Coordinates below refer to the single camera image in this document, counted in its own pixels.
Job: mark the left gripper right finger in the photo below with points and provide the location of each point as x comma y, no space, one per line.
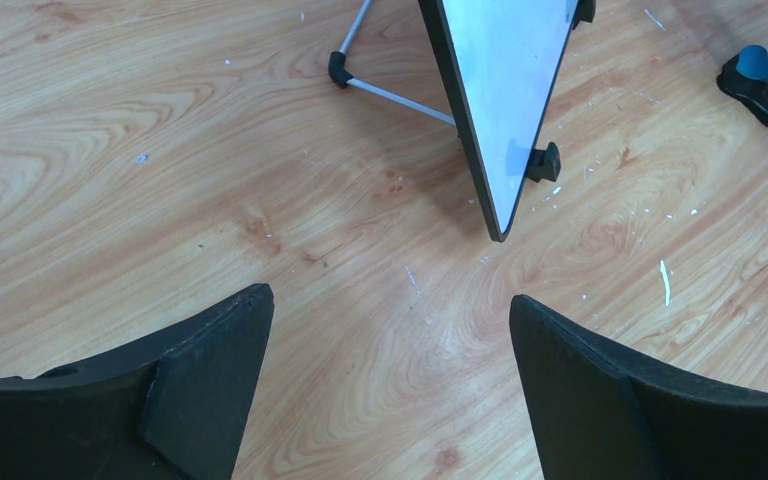
601,410

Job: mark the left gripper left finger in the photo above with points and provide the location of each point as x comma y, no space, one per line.
170,405

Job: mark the blue black whiteboard eraser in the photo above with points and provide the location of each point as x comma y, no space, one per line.
744,78

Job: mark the white whiteboard black frame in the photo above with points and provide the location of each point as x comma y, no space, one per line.
498,62

